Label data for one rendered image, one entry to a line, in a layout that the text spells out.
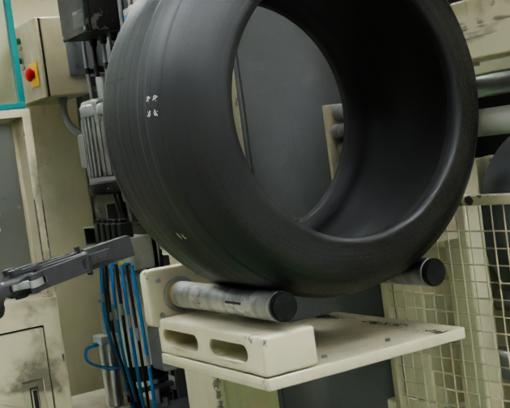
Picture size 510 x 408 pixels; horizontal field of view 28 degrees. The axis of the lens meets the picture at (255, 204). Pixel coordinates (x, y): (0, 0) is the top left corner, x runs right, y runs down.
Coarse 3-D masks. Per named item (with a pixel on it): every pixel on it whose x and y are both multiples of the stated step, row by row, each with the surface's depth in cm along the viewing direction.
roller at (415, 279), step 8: (416, 264) 160; (424, 264) 158; (432, 264) 158; (440, 264) 159; (408, 272) 161; (416, 272) 159; (424, 272) 158; (432, 272) 158; (440, 272) 159; (392, 280) 166; (400, 280) 164; (408, 280) 162; (416, 280) 160; (424, 280) 158; (432, 280) 158; (440, 280) 159
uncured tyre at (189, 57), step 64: (192, 0) 139; (256, 0) 140; (320, 0) 178; (384, 0) 171; (128, 64) 147; (192, 64) 136; (384, 64) 181; (448, 64) 158; (128, 128) 146; (192, 128) 136; (384, 128) 183; (448, 128) 159; (128, 192) 153; (192, 192) 138; (256, 192) 139; (384, 192) 180; (448, 192) 157; (192, 256) 152; (256, 256) 142; (320, 256) 145; (384, 256) 150
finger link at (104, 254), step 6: (96, 252) 139; (102, 252) 139; (108, 252) 139; (84, 258) 136; (90, 258) 138; (96, 258) 138; (102, 258) 139; (108, 258) 139; (84, 264) 136; (90, 264) 136
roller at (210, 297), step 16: (176, 288) 171; (192, 288) 166; (208, 288) 162; (224, 288) 158; (240, 288) 154; (256, 288) 151; (176, 304) 172; (192, 304) 166; (208, 304) 161; (224, 304) 156; (240, 304) 151; (256, 304) 147; (272, 304) 144; (288, 304) 145; (272, 320) 146; (288, 320) 145
